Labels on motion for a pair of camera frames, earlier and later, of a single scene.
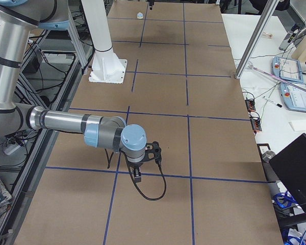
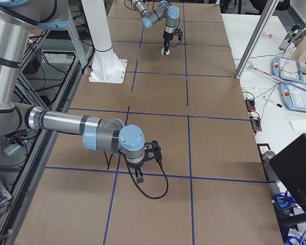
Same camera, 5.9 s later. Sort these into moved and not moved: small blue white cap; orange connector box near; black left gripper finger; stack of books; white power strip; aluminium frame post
Moved: small blue white cap; black left gripper finger
Not moved: stack of books; white power strip; aluminium frame post; orange connector box near
